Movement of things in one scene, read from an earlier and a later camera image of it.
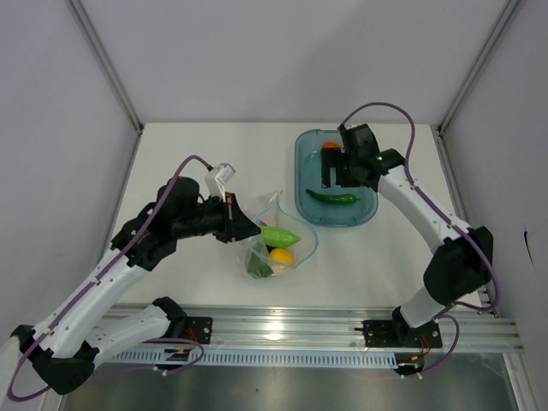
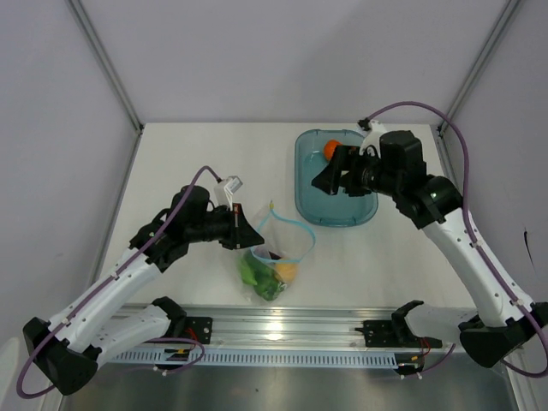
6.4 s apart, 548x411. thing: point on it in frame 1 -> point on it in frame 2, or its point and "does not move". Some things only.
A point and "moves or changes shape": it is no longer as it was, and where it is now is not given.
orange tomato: x=329 y=145 does not move
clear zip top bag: x=286 y=241 moves or changes shape
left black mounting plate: x=198 y=329 does not move
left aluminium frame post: x=95 y=42 does not move
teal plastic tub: x=308 y=175 does not move
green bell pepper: x=258 y=267 -> x=269 y=285
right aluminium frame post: x=476 y=67 does not move
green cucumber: x=276 y=237 -> x=251 y=267
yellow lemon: x=282 y=255 -> x=286 y=271
